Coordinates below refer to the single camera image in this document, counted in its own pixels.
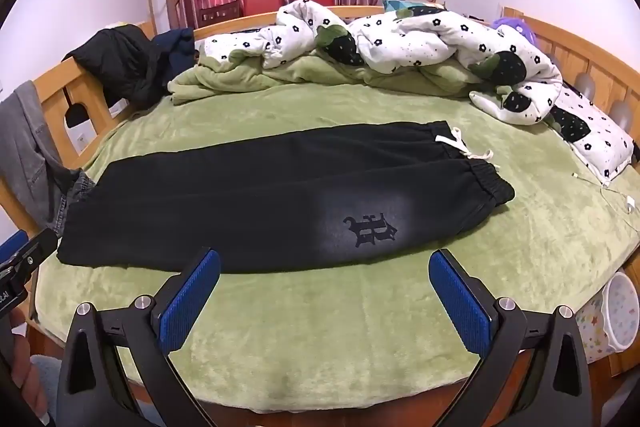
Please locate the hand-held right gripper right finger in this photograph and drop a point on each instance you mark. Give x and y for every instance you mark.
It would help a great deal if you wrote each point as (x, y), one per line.
(457, 302)

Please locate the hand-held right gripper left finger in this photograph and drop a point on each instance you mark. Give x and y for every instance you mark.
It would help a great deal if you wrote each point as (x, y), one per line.
(192, 302)

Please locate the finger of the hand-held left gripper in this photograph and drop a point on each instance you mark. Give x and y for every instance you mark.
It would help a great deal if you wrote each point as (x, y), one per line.
(12, 244)
(35, 252)

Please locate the black pants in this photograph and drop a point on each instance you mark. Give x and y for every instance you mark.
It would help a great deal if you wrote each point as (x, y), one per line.
(225, 207)

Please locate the person's left hand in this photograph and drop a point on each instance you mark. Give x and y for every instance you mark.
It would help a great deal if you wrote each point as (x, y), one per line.
(25, 367)

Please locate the person's blue jeans leg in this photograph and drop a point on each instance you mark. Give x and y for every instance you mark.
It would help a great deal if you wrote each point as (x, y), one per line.
(45, 374)

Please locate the grey denim garment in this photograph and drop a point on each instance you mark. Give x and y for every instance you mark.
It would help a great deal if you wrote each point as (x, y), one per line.
(27, 142)

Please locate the green fleece bed sheet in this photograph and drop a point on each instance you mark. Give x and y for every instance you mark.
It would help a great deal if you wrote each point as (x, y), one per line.
(325, 332)

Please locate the star print waste bin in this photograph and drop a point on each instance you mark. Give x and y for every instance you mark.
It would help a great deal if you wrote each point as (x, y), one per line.
(612, 317)

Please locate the white floral pillow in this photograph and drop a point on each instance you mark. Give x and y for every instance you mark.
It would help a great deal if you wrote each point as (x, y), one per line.
(597, 139)

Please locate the black jacket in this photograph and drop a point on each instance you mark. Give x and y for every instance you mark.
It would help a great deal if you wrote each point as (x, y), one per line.
(125, 57)

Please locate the navy garment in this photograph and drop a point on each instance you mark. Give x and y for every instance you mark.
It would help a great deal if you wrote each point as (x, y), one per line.
(172, 44)

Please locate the white floral quilt green lining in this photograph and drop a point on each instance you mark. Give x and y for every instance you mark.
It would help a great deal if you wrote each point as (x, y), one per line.
(400, 37)

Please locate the wooden coat rack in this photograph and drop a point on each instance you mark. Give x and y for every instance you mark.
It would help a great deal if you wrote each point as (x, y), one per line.
(152, 7)

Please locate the purple plush toy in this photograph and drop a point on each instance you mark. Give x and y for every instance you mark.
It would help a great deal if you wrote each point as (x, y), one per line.
(515, 28)

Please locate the dark wooden chair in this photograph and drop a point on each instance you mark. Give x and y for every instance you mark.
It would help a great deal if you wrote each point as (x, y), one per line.
(217, 14)

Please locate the wooden bed frame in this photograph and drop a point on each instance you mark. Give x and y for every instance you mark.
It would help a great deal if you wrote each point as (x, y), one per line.
(565, 42)

